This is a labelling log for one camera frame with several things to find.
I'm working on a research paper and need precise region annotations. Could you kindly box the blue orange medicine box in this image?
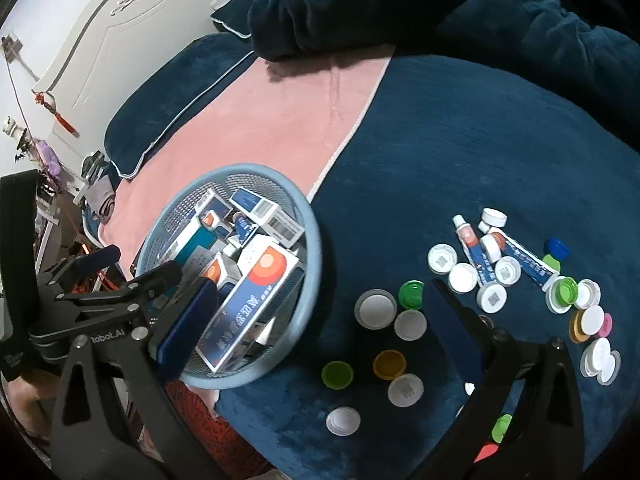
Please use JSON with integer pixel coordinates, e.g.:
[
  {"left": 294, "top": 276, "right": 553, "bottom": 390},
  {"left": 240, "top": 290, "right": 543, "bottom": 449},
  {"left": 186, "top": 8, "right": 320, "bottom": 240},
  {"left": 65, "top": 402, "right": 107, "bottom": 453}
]
[{"left": 196, "top": 244, "right": 305, "bottom": 374}]

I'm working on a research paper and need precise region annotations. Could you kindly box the light blue plastic basket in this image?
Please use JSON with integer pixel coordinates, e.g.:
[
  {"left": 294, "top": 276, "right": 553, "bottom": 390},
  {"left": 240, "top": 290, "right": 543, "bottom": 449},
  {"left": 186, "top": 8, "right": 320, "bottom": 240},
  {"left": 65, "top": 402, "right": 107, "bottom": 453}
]
[{"left": 137, "top": 164, "right": 322, "bottom": 389}]

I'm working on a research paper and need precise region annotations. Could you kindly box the blue white ointment tube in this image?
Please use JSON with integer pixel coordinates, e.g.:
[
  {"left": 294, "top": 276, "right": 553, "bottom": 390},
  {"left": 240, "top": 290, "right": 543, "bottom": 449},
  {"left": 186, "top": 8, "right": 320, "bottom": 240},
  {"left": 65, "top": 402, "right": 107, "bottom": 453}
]
[{"left": 490, "top": 230, "right": 560, "bottom": 292}]

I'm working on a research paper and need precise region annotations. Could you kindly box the green open cap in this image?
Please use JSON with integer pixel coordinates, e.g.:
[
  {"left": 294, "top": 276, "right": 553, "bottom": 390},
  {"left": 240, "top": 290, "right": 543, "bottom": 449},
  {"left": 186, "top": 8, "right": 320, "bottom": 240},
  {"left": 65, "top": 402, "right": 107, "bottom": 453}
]
[{"left": 547, "top": 276, "right": 578, "bottom": 310}]

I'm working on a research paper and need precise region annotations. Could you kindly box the gold bottle cap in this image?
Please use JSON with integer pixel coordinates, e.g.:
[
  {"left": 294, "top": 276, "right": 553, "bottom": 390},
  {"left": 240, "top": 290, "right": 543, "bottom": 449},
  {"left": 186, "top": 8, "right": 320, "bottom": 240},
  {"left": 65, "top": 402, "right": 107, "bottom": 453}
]
[{"left": 568, "top": 310, "right": 590, "bottom": 344}]

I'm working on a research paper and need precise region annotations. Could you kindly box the red bottle cap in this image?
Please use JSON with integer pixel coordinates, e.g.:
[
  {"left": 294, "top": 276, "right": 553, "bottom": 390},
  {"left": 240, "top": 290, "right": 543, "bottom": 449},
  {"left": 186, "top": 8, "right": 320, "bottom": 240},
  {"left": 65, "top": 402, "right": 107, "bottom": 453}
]
[{"left": 474, "top": 442, "right": 499, "bottom": 463}]

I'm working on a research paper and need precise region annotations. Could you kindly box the large white cap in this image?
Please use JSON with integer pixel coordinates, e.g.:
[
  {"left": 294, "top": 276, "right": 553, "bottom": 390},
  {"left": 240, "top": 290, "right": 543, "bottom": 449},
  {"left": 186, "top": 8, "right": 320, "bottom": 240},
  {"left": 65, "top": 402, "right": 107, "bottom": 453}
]
[{"left": 579, "top": 337, "right": 611, "bottom": 378}]

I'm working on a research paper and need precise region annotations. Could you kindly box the blue bottle cap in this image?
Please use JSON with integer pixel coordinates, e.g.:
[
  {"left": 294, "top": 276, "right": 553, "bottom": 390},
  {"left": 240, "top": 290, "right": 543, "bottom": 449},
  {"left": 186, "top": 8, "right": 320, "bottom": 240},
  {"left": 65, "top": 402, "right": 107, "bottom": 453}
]
[{"left": 544, "top": 237, "right": 570, "bottom": 262}]

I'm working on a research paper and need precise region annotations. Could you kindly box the grey folded cloth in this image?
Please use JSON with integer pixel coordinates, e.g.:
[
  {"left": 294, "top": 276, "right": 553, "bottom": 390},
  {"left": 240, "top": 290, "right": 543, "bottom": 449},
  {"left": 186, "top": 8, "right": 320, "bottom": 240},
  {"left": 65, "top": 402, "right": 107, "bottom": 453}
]
[{"left": 85, "top": 174, "right": 116, "bottom": 222}]

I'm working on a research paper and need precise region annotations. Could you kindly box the pink bottle cap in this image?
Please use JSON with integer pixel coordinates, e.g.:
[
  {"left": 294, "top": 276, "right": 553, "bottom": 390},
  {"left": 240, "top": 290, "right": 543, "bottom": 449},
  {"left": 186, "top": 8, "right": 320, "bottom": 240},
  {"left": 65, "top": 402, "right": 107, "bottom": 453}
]
[{"left": 598, "top": 312, "right": 613, "bottom": 337}]

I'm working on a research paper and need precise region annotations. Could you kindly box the white open lid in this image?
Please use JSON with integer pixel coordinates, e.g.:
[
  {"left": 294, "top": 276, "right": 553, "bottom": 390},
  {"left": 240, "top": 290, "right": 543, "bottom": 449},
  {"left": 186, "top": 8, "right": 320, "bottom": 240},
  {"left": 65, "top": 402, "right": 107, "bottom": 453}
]
[{"left": 597, "top": 350, "right": 622, "bottom": 386}]

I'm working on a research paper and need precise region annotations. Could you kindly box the dark blue bed sheet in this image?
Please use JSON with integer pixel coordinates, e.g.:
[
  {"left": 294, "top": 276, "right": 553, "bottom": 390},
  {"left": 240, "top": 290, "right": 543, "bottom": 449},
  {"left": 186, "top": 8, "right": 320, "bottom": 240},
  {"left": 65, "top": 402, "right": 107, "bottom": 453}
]
[{"left": 217, "top": 56, "right": 639, "bottom": 479}]

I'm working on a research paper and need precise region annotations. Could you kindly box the red tassel ornament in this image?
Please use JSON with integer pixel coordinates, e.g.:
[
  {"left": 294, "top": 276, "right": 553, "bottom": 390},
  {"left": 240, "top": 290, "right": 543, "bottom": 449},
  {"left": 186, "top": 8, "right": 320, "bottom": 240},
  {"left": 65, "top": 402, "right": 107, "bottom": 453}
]
[{"left": 34, "top": 91, "right": 78, "bottom": 136}]

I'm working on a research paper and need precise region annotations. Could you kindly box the pink blanket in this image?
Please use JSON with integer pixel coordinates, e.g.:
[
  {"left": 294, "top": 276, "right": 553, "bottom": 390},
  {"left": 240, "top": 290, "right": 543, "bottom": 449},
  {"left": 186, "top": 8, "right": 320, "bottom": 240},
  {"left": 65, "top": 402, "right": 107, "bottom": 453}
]
[{"left": 100, "top": 46, "right": 394, "bottom": 266}]

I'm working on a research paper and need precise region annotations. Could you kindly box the dark blue fleece duvet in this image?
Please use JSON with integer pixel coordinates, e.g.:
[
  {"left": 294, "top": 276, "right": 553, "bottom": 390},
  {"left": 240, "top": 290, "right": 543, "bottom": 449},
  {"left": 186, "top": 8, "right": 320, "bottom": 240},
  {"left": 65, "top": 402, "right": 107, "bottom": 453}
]
[{"left": 247, "top": 0, "right": 639, "bottom": 146}]

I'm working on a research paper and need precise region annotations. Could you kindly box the white headboard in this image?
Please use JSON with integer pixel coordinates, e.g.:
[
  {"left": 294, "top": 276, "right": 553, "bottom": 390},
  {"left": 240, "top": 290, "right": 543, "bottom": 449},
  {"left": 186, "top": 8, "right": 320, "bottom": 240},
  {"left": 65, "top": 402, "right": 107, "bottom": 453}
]
[{"left": 0, "top": 0, "right": 281, "bottom": 196}]

